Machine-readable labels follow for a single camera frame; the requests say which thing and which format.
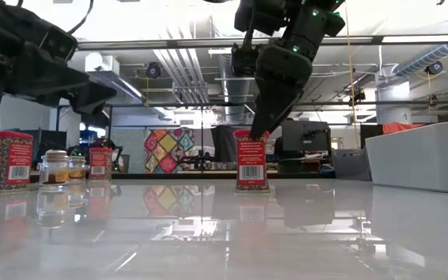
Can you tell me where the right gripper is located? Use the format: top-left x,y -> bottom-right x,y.
250,43 -> 313,138

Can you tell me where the glass jar with yellow spice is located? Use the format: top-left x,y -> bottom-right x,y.
68,155 -> 90,180

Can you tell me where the silver ventilation duct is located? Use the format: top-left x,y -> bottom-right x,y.
218,54 -> 256,117

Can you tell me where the overhead frame beam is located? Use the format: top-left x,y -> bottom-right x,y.
75,33 -> 448,51

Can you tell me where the dark screen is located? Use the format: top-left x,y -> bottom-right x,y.
33,129 -> 68,153

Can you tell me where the black pipe rail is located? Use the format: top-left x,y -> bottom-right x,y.
58,100 -> 448,110

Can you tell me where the black monitor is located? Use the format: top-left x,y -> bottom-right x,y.
281,119 -> 331,153

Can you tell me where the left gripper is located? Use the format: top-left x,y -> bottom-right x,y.
0,23 -> 118,129

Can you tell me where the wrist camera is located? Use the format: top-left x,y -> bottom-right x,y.
230,42 -> 264,78
0,3 -> 79,63

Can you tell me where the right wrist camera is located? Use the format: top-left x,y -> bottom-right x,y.
230,42 -> 264,78

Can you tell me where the orange cloth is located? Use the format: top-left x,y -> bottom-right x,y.
382,121 -> 427,135

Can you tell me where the dark grey hanging cloth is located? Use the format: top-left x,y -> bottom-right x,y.
210,124 -> 236,163

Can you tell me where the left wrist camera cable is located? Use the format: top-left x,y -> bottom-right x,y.
67,0 -> 95,36

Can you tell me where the clear bin with coins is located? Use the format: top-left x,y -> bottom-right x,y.
331,148 -> 370,182

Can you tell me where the cluttered desk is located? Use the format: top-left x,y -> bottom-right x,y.
270,150 -> 334,175

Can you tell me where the striped flexible duct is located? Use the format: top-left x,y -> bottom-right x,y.
393,40 -> 448,78

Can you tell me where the yellow hanging cord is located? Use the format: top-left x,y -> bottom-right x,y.
343,0 -> 360,151

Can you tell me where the colourful diamond patterned quilt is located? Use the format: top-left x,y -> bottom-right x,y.
143,128 -> 196,174

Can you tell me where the white plastic bin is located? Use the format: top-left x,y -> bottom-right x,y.
365,121 -> 448,194

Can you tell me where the white ceiling unit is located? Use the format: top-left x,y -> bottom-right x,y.
84,53 -> 121,75

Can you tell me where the black ceiling camera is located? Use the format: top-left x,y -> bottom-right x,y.
348,89 -> 367,107
145,61 -> 162,79
425,61 -> 444,75

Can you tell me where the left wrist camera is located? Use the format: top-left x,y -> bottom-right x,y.
0,3 -> 79,63

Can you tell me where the glass jar with brown spice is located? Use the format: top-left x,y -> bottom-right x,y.
38,149 -> 71,187

